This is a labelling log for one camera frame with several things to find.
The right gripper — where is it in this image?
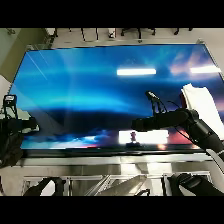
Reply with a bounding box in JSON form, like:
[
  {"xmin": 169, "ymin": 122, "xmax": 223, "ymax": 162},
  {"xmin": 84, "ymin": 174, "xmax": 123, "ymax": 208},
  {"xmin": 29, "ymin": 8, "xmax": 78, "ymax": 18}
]
[{"xmin": 131, "ymin": 116, "xmax": 157, "ymax": 133}]

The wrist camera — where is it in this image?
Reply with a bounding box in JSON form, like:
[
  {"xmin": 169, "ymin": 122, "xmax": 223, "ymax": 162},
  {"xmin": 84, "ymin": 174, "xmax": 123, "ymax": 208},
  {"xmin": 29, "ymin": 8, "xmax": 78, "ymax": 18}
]
[
  {"xmin": 145, "ymin": 90, "xmax": 162, "ymax": 116},
  {"xmin": 2, "ymin": 94, "xmax": 18, "ymax": 118}
]

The black office chair base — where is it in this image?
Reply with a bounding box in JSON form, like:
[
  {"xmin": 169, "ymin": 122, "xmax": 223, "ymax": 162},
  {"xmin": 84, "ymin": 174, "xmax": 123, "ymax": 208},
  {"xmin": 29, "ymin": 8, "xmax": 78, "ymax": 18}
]
[{"xmin": 120, "ymin": 27, "xmax": 157, "ymax": 40}]

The silver frame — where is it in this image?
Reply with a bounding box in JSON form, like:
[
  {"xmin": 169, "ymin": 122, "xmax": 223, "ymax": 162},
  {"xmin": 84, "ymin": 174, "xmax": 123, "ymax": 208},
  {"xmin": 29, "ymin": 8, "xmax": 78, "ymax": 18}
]
[{"xmin": 18, "ymin": 153, "xmax": 224, "ymax": 197}]

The white garment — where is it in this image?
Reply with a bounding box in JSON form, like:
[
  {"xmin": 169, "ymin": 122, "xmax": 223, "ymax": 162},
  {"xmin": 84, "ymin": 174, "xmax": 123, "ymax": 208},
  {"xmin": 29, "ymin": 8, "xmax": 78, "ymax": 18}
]
[{"xmin": 181, "ymin": 83, "xmax": 224, "ymax": 141}]

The black cable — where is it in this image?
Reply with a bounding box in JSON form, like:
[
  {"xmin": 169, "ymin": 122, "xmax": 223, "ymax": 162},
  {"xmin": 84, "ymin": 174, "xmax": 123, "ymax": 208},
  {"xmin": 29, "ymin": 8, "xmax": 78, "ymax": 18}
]
[{"xmin": 159, "ymin": 99, "xmax": 183, "ymax": 115}]

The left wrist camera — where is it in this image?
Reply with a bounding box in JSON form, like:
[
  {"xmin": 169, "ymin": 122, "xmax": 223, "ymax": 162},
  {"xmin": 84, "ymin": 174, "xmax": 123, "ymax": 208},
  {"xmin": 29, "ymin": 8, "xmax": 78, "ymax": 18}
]
[{"xmin": 2, "ymin": 94, "xmax": 18, "ymax": 118}]

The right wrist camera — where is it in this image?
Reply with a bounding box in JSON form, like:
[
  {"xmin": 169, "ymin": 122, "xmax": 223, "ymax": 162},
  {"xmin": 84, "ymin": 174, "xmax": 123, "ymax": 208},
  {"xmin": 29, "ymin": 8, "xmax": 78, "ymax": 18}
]
[{"xmin": 145, "ymin": 90, "xmax": 162, "ymax": 116}]

